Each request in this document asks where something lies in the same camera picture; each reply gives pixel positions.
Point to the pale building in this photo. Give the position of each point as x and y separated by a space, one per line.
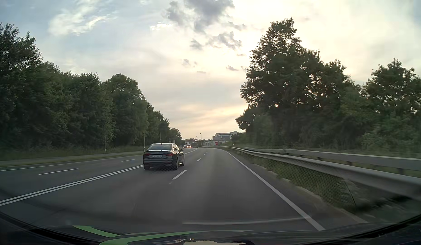
221 138

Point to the dark saloon car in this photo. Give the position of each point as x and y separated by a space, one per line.
163 156

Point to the grey asphalt road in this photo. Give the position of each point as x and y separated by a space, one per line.
213 190

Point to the group of large trees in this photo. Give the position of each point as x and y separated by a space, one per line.
315 102

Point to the grass verge with weeds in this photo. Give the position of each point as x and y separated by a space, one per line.
309 180

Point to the car's own bonnet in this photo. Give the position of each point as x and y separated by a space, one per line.
196 238

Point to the row of trees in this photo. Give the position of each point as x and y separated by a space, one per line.
60 109

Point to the metal guard rail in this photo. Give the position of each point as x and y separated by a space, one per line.
366 175

